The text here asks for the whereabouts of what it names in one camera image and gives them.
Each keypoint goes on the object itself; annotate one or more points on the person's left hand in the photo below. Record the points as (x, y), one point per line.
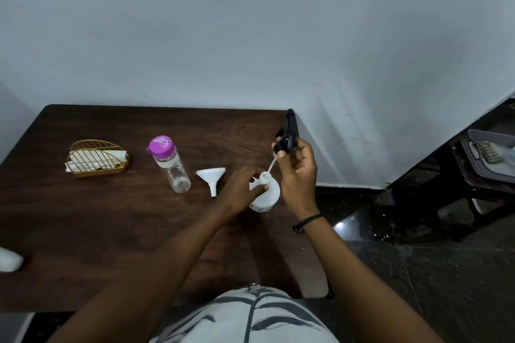
(237, 192)

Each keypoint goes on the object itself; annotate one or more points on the person's right hand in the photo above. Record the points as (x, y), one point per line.
(299, 182)

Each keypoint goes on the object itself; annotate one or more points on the white plastic funnel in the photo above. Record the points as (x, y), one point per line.
(211, 176)

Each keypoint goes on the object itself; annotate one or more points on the white spray bottle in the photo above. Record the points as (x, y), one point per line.
(269, 196)

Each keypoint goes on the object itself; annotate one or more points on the black spray nozzle with tube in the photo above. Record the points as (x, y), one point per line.
(290, 129)

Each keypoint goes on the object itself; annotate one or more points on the clear bottle with purple lid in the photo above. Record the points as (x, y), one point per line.
(177, 176)

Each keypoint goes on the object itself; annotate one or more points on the purple bottle cap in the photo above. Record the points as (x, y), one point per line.
(161, 146)

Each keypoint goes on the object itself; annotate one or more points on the person's left forearm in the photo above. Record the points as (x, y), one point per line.
(137, 278)

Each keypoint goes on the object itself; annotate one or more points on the person's right forearm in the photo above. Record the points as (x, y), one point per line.
(362, 286)

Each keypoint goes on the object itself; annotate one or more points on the black wristband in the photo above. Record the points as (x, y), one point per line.
(307, 221)

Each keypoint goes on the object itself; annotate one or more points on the white grey patterned clothing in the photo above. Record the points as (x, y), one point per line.
(245, 318)

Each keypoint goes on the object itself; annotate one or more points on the dark wooden table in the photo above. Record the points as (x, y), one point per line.
(100, 226)

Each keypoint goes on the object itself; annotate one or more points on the dark side table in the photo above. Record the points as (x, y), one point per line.
(462, 190)

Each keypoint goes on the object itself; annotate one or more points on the patterned cloth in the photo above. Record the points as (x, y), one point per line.
(489, 151)

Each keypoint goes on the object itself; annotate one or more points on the grey plastic tray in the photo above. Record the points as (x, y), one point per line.
(495, 172)

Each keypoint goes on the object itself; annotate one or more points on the white plastic object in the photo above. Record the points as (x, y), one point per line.
(511, 160)

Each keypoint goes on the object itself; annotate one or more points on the white handheld controller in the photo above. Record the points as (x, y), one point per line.
(9, 260)

